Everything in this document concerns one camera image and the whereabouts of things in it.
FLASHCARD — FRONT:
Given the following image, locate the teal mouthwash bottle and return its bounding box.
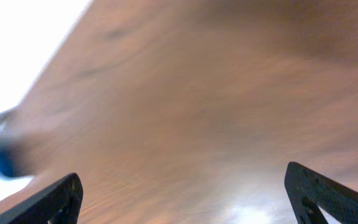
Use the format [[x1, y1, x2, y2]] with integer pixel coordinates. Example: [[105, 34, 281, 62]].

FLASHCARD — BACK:
[[0, 106, 32, 178]]

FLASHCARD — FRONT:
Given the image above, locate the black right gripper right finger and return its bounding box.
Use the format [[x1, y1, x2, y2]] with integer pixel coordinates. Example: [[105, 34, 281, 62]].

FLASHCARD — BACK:
[[284, 162, 358, 224]]

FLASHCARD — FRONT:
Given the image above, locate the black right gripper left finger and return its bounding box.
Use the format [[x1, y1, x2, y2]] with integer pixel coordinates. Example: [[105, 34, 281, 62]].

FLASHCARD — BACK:
[[0, 173, 83, 224]]

